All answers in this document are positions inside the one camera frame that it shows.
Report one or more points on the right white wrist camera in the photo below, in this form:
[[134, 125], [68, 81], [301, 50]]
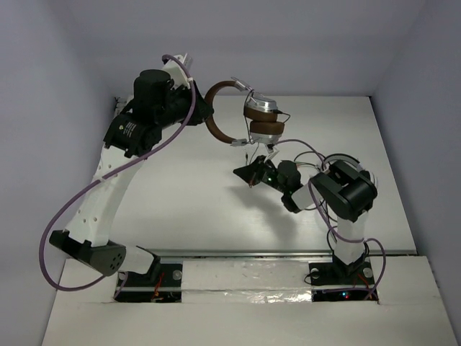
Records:
[[272, 151]]

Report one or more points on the aluminium rail at table left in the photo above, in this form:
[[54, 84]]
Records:
[[117, 106]]

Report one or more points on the aluminium rail at table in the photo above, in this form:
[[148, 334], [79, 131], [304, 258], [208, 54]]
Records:
[[196, 253], [117, 106]]

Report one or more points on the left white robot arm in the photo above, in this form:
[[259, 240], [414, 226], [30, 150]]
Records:
[[161, 99]]

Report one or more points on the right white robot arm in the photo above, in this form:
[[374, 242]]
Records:
[[343, 194]]

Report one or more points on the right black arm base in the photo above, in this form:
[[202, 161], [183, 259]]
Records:
[[334, 281]]

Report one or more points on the white black headphones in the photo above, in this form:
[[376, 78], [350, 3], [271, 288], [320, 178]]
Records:
[[351, 161]]

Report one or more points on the aluminium rail at table front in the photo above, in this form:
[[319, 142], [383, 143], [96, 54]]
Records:
[[196, 253]]

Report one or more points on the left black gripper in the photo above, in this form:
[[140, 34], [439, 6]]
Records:
[[197, 109]]

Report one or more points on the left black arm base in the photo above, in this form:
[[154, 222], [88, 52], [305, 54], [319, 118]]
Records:
[[161, 284]]

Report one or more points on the brown silver headphones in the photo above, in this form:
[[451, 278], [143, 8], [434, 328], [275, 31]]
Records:
[[265, 122]]

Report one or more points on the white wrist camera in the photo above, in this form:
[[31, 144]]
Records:
[[178, 66], [272, 151]]

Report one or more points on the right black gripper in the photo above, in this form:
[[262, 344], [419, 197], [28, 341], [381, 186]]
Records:
[[251, 173]]

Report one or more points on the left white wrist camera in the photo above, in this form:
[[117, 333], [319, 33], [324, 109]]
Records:
[[178, 66]]

